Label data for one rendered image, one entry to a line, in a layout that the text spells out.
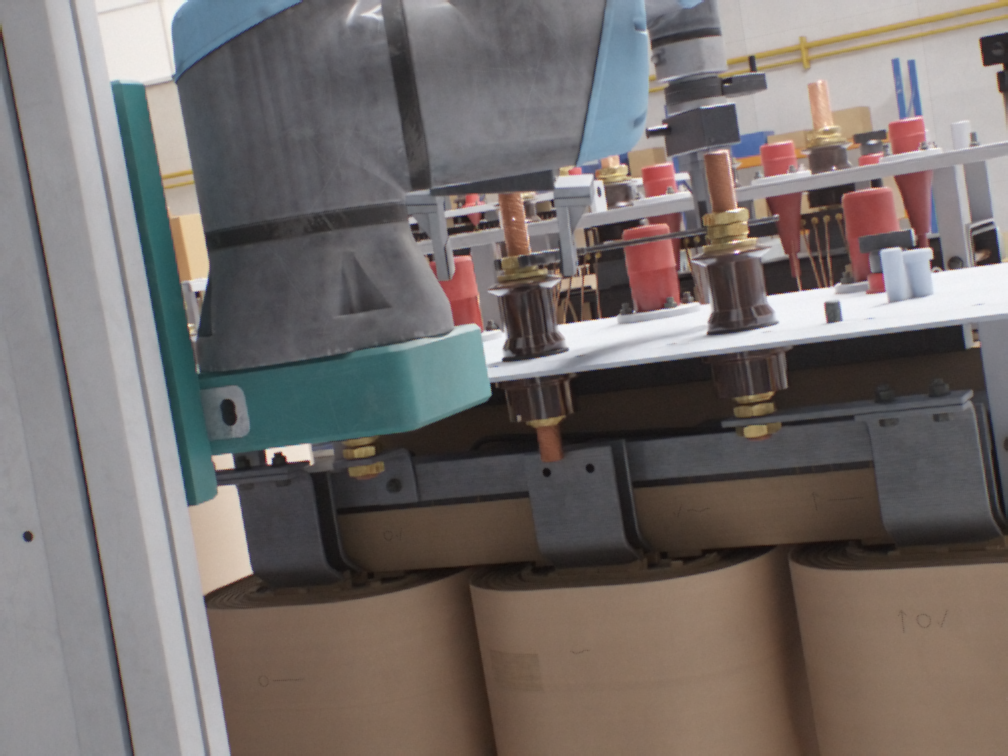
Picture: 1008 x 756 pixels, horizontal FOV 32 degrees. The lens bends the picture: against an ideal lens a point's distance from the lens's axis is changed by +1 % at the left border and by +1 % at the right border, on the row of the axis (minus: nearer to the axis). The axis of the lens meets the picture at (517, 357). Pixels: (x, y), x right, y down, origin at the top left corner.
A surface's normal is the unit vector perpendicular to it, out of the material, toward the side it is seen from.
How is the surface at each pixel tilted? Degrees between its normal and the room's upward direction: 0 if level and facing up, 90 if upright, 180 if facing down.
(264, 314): 70
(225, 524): 90
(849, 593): 90
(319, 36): 80
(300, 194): 90
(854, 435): 90
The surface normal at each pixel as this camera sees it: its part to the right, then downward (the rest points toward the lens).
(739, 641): 0.45, -0.01
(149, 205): 0.93, -0.13
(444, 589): 0.69, -0.07
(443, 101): 0.11, 0.31
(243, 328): -0.51, -0.21
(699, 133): -0.94, 0.18
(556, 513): -0.44, 0.13
